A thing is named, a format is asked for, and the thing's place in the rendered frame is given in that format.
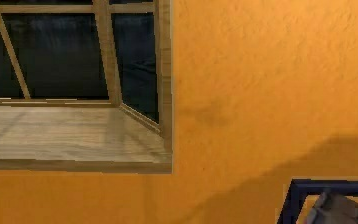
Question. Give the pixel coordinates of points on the wooden framed window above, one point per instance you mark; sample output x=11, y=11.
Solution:
x=73, y=133

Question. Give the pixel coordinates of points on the dark blue framed furniture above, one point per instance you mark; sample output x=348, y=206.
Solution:
x=298, y=190

